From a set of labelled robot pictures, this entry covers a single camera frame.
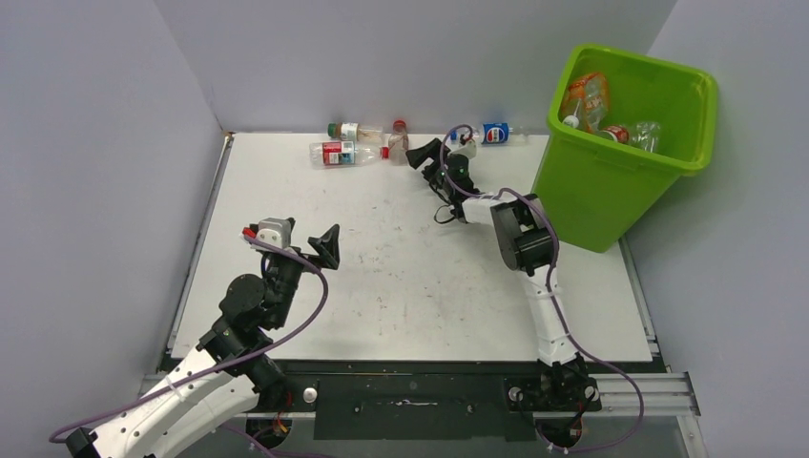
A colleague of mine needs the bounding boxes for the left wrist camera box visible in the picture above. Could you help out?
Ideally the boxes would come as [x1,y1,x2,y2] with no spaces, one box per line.
[241,218,296,252]

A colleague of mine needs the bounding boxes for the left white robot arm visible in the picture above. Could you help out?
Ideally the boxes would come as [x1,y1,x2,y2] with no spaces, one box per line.
[51,218,341,457]

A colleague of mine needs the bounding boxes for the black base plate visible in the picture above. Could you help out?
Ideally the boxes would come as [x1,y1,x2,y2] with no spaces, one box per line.
[234,360,602,448]

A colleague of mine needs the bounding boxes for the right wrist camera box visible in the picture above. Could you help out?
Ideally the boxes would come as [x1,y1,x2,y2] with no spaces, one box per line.
[453,137,477,159]

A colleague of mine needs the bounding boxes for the far pepsi bottle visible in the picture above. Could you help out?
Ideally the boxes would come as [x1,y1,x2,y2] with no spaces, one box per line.
[449,122,529,146]

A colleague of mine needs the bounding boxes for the red blue label bottle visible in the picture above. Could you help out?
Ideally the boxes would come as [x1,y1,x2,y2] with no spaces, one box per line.
[309,140,388,169]

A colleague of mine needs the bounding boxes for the green plastic bin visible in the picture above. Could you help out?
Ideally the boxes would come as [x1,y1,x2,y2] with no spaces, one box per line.
[533,44,718,252]

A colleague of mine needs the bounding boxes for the blue label water bottle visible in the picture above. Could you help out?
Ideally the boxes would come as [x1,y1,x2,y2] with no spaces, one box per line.
[629,121,661,154]

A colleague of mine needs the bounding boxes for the orange bottle white cap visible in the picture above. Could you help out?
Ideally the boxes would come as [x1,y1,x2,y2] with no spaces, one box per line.
[559,72,611,133]

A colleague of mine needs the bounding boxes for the green cap brown bottle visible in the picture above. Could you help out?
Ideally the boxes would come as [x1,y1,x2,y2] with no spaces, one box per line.
[327,122,384,144]

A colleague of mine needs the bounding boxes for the red label clear bottle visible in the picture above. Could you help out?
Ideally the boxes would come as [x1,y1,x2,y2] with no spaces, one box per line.
[593,124,631,144]

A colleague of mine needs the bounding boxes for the red cap small bottle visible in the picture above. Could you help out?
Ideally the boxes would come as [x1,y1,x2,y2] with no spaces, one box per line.
[388,119,409,165]

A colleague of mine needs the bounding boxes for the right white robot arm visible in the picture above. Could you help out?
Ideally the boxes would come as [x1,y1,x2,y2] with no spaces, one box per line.
[405,138,600,410]

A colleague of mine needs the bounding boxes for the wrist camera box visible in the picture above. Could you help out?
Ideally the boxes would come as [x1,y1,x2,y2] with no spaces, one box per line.
[453,137,477,159]
[241,218,296,252]

